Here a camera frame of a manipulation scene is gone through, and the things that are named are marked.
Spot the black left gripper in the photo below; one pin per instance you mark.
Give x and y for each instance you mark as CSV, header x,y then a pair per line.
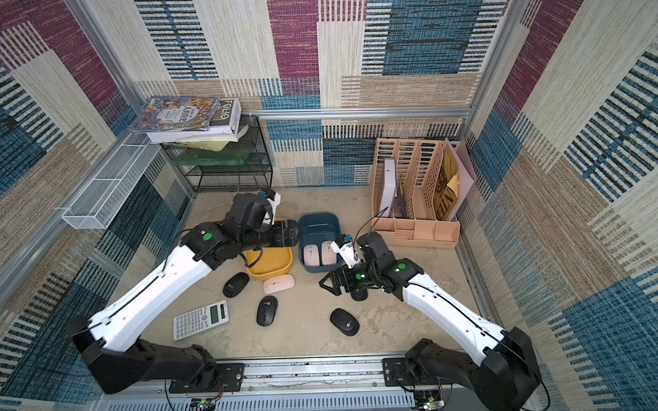
x,y
282,241

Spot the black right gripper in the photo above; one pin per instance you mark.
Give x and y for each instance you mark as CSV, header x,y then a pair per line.
x,y
338,280

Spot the black mouse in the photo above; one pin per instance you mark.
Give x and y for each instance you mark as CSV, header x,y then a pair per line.
x,y
359,294
235,285
267,310
345,322

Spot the pink mouse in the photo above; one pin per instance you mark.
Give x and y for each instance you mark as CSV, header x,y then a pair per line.
x,y
311,255
328,255
279,283

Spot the teal plastic bin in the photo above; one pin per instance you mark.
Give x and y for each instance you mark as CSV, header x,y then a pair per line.
x,y
317,228

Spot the yellow plastic bin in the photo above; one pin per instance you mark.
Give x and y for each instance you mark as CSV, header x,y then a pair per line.
x,y
269,263

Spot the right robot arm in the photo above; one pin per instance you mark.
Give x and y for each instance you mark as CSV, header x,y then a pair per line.
x,y
498,365

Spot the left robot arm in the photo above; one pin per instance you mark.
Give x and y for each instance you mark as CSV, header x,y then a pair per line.
x,y
110,340

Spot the white binder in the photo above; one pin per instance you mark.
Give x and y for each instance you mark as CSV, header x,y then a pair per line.
x,y
388,188

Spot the pink desk organizer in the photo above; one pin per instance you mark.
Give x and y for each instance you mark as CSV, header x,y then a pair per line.
x,y
413,222

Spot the white calculator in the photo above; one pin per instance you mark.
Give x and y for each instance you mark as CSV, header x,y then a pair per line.
x,y
200,320

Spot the white book under stack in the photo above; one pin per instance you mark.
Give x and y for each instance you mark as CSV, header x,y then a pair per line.
x,y
197,136

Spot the green folder on shelf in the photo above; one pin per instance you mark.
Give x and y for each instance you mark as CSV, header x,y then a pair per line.
x,y
199,157

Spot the black folio book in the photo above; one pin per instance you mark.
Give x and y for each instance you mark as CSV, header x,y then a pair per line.
x,y
227,116

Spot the lilac folder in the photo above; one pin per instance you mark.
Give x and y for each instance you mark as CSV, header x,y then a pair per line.
x,y
466,174

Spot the colourful picture book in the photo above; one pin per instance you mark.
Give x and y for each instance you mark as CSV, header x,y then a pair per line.
x,y
176,114

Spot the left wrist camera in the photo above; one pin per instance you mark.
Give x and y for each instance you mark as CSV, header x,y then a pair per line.
x,y
273,200

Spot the black wire shelf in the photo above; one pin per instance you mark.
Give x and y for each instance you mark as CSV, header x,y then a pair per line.
x,y
241,166

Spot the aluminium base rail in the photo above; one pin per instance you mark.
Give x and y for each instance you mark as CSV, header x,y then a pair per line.
x,y
372,382

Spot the white wire basket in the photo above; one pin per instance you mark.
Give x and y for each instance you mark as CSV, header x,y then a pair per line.
x,y
101,200

